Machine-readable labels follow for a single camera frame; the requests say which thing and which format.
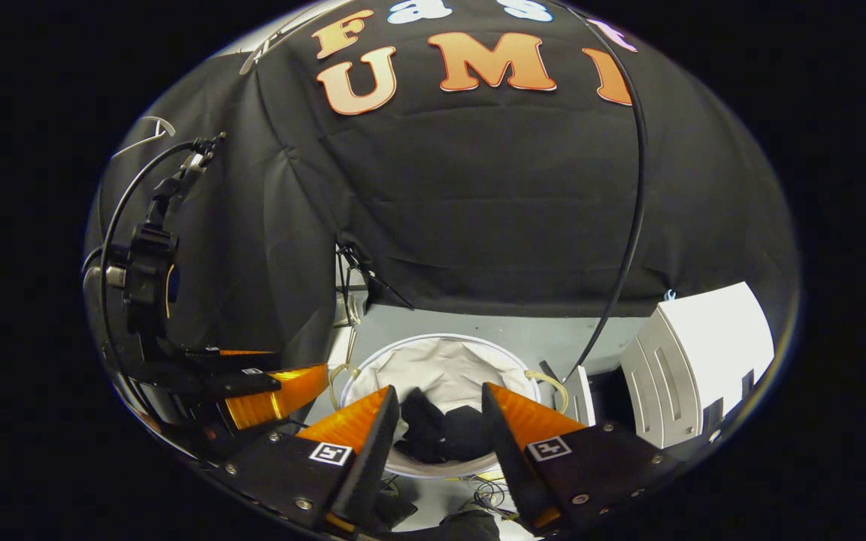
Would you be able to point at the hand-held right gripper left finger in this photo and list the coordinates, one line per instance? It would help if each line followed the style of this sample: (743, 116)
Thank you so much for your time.
(373, 458)

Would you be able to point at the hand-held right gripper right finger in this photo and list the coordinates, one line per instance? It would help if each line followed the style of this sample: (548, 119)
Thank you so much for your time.
(512, 466)

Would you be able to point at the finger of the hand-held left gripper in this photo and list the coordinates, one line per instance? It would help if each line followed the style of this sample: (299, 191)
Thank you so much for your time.
(237, 361)
(283, 394)

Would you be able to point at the black jacket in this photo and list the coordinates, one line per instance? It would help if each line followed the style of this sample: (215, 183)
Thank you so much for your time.
(440, 432)

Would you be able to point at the white laundry hamper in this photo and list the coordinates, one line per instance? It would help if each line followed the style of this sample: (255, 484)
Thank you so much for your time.
(448, 364)

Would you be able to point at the white clothes hanger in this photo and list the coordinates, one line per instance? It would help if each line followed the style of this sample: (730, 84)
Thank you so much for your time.
(166, 124)

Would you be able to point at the black clothes rack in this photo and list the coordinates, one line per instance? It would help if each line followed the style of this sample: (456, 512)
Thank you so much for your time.
(642, 169)

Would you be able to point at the white plastic block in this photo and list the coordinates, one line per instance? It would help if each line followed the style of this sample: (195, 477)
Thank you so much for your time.
(579, 398)

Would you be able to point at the black tripod stand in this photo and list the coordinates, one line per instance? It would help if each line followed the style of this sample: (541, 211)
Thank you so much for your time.
(348, 254)

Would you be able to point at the white ribbed appliance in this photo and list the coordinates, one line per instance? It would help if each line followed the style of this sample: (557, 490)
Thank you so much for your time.
(704, 338)

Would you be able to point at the black backdrop cloth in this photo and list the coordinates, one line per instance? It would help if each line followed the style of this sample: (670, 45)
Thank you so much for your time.
(493, 188)

